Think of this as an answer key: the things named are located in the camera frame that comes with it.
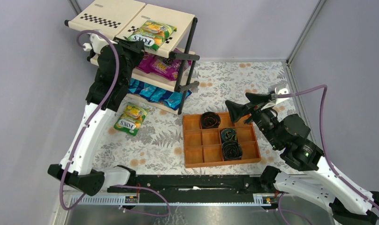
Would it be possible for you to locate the green Fox's candy bag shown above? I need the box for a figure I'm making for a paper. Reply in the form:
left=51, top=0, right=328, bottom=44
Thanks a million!
left=126, top=20, right=177, bottom=51
left=114, top=102, right=150, bottom=136

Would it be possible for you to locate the blue candy bag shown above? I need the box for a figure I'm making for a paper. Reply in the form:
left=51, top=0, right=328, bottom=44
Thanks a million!
left=161, top=91, right=183, bottom=110
left=128, top=78, right=145, bottom=95

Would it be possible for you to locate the blue candy bag corner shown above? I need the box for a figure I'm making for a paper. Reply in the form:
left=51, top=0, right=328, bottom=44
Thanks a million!
left=139, top=83, right=170, bottom=103

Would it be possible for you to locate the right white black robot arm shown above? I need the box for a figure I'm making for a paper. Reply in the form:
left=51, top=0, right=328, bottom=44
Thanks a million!
left=225, top=92, right=379, bottom=225

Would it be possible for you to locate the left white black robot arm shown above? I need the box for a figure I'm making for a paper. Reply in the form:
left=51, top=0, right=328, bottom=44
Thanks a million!
left=47, top=38, right=144, bottom=196

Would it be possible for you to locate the cream three-tier shelf rack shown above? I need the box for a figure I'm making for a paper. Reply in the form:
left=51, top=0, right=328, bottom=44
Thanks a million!
left=65, top=0, right=199, bottom=116

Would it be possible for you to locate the purple candy bag on shelf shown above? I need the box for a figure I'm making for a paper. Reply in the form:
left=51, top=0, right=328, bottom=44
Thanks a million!
left=151, top=56, right=182, bottom=81

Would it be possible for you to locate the blue candy bag on shelf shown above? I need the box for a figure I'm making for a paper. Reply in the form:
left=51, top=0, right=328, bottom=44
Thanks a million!
left=161, top=91, right=183, bottom=110

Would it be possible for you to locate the dark green rolled sock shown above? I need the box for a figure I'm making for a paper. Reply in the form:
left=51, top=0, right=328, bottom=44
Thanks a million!
left=220, top=127, right=237, bottom=143

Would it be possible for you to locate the black orange rolled sock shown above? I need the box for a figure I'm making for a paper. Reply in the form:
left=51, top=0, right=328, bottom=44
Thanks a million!
left=200, top=112, right=221, bottom=129

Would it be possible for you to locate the orange wooden divider tray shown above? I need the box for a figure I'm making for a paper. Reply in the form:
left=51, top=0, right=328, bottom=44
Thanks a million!
left=182, top=112, right=261, bottom=168

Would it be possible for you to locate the large black rolled sock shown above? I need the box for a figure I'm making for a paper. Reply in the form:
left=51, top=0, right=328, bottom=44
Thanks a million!
left=222, top=141, right=243, bottom=161

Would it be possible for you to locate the floral patterned tablecloth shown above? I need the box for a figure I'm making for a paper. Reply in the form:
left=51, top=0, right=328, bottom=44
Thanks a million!
left=92, top=62, right=296, bottom=175

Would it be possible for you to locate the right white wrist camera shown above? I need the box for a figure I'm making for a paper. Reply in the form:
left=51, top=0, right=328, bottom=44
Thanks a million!
left=262, top=84, right=289, bottom=110

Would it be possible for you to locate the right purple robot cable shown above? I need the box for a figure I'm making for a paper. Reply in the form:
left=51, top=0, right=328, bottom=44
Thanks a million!
left=275, top=84, right=379, bottom=225

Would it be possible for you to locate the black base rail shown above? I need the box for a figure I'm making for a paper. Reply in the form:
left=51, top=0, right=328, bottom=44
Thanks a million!
left=107, top=175, right=280, bottom=204

